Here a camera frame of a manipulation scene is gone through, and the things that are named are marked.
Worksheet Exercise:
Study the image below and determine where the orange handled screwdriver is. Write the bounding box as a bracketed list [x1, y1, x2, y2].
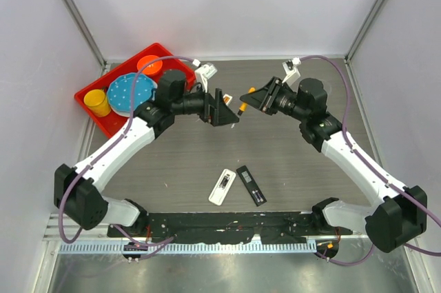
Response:
[237, 87, 256, 116]

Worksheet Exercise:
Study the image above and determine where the white remote control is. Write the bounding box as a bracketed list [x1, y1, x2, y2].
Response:
[208, 169, 236, 206]

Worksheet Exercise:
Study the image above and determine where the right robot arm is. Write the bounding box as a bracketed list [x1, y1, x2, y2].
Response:
[240, 77, 427, 253]

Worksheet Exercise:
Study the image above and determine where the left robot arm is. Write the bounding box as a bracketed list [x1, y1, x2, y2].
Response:
[54, 70, 239, 230]

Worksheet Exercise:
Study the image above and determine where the white remote with orange batteries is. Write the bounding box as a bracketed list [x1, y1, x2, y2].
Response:
[223, 94, 232, 105]

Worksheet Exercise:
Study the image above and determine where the black remote control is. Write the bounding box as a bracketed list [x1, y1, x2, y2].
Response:
[236, 165, 267, 207]

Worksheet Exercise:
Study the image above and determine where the orange bowl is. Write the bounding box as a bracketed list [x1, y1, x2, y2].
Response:
[136, 55, 163, 77]

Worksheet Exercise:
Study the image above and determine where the grey plate under blue plate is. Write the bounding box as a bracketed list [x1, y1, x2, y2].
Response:
[109, 101, 152, 118]

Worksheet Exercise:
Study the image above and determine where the blue dotted plate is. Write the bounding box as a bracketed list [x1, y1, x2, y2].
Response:
[107, 72, 157, 107]

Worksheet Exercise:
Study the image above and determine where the red plastic tray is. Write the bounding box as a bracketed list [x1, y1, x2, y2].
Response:
[74, 42, 198, 139]

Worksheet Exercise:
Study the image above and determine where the yellow cup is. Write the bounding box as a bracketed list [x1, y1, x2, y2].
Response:
[83, 89, 111, 117]

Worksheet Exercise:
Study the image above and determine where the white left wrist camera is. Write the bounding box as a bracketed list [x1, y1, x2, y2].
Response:
[194, 63, 218, 92]

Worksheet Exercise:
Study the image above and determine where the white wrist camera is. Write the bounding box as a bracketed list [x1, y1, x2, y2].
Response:
[194, 63, 218, 92]
[283, 57, 301, 86]

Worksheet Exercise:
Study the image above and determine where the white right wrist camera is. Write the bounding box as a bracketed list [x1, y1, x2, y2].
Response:
[283, 57, 301, 86]

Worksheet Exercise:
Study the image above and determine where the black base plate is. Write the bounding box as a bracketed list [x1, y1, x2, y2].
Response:
[122, 212, 353, 245]

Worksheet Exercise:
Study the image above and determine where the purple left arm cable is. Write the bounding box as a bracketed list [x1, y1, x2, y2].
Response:
[57, 55, 198, 261]

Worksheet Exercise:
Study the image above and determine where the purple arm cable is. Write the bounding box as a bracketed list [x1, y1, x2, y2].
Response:
[57, 55, 198, 261]
[298, 54, 441, 267]

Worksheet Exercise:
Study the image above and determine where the white slotted cable duct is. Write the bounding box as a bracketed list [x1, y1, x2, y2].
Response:
[59, 239, 317, 255]

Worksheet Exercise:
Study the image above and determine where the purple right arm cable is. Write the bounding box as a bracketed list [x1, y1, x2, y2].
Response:
[298, 54, 441, 267]

